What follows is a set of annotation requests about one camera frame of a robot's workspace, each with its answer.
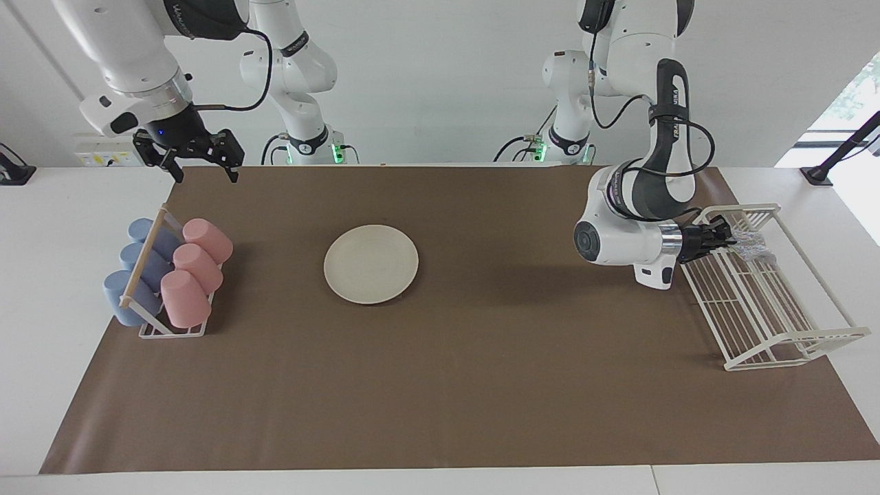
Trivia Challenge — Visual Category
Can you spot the round cream plate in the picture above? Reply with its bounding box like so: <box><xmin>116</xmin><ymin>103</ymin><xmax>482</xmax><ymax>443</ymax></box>
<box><xmin>323</xmin><ymin>224</ymin><xmax>420</xmax><ymax>305</ymax></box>

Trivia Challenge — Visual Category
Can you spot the blue cup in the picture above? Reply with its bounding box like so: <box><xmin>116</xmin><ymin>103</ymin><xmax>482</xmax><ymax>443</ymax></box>
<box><xmin>120</xmin><ymin>242</ymin><xmax>173</xmax><ymax>291</ymax></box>
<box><xmin>128</xmin><ymin>218</ymin><xmax>182</xmax><ymax>260</ymax></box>
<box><xmin>103</xmin><ymin>270</ymin><xmax>163</xmax><ymax>327</ymax></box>

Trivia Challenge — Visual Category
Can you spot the pink cup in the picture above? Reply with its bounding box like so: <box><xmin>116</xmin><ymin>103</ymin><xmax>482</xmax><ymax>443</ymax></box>
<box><xmin>182</xmin><ymin>219</ymin><xmax>234</xmax><ymax>266</ymax></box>
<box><xmin>173</xmin><ymin>243</ymin><xmax>225</xmax><ymax>294</ymax></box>
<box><xmin>161</xmin><ymin>269</ymin><xmax>212</xmax><ymax>329</ymax></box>

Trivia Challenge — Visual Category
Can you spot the cup rack with wooden rod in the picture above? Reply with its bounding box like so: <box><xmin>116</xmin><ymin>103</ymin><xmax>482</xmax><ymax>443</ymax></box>
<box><xmin>119</xmin><ymin>205</ymin><xmax>225</xmax><ymax>338</ymax></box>

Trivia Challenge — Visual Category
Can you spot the black clamp stand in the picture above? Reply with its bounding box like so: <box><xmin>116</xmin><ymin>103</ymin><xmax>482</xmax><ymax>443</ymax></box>
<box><xmin>800</xmin><ymin>110</ymin><xmax>880</xmax><ymax>187</ymax></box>

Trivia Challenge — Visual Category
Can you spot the black table clamp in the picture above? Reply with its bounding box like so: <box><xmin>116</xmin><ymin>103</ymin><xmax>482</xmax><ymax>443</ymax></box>
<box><xmin>0</xmin><ymin>142</ymin><xmax>37</xmax><ymax>186</ymax></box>

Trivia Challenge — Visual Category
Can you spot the brown table mat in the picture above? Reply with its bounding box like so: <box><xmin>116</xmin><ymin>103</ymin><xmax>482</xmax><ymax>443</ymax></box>
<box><xmin>39</xmin><ymin>165</ymin><xmax>880</xmax><ymax>475</ymax></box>

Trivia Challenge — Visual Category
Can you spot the black base cable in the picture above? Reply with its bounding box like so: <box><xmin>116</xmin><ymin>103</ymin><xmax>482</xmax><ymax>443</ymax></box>
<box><xmin>261</xmin><ymin>133</ymin><xmax>290</xmax><ymax>166</ymax></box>
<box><xmin>493</xmin><ymin>107</ymin><xmax>551</xmax><ymax>164</ymax></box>

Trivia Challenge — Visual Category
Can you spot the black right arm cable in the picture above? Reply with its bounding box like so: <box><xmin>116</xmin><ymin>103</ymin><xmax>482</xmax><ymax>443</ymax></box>
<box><xmin>189</xmin><ymin>26</ymin><xmax>274</xmax><ymax>113</ymax></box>

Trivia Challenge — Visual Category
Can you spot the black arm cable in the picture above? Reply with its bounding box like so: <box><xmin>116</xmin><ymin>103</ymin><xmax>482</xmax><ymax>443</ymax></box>
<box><xmin>586</xmin><ymin>0</ymin><xmax>716</xmax><ymax>181</ymax></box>
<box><xmin>189</xmin><ymin>26</ymin><xmax>274</xmax><ymax>113</ymax></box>

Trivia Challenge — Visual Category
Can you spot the white wire dish rack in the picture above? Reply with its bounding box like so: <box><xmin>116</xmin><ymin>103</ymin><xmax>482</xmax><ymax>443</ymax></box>
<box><xmin>679</xmin><ymin>203</ymin><xmax>872</xmax><ymax>372</ymax></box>

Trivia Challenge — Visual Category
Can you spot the white wall socket strip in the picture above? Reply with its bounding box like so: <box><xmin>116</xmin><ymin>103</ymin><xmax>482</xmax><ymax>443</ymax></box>
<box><xmin>74</xmin><ymin>134</ymin><xmax>149</xmax><ymax>168</ymax></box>

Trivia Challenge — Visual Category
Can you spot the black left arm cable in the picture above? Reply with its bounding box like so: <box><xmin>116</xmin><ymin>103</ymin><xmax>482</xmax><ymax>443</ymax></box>
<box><xmin>586</xmin><ymin>0</ymin><xmax>716</xmax><ymax>181</ymax></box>

